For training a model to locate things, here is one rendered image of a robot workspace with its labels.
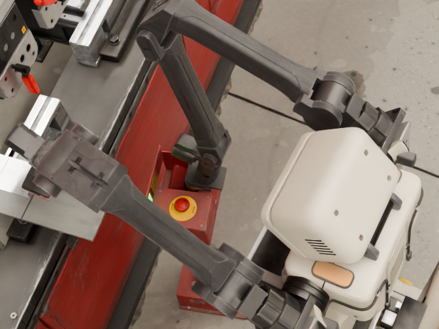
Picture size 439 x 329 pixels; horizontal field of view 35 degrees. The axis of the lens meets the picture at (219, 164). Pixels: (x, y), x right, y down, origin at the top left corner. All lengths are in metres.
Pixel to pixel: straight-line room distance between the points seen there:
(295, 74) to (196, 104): 0.28
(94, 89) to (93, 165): 0.96
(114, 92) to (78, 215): 0.44
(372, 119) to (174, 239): 0.51
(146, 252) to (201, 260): 1.45
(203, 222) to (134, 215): 0.78
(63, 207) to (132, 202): 0.64
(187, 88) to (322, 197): 0.50
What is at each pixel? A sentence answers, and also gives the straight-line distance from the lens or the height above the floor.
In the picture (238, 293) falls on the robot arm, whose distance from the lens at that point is 1.21.
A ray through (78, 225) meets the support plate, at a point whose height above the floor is 1.00.
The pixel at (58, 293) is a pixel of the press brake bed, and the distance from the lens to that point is 1.85.
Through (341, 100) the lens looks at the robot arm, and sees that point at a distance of 1.38.
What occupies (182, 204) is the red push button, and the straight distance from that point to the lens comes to 1.78.
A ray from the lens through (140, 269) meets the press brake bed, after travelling 2.56.
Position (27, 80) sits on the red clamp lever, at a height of 1.21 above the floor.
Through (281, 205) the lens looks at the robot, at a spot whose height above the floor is 1.34.
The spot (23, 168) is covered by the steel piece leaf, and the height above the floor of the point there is 1.00.
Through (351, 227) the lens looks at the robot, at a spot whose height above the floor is 1.34.
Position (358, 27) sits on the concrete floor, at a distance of 3.13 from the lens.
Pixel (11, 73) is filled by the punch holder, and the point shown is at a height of 1.23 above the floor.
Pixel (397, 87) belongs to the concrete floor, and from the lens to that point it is 2.96.
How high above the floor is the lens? 2.41
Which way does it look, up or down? 61 degrees down
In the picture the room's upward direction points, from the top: 10 degrees counter-clockwise
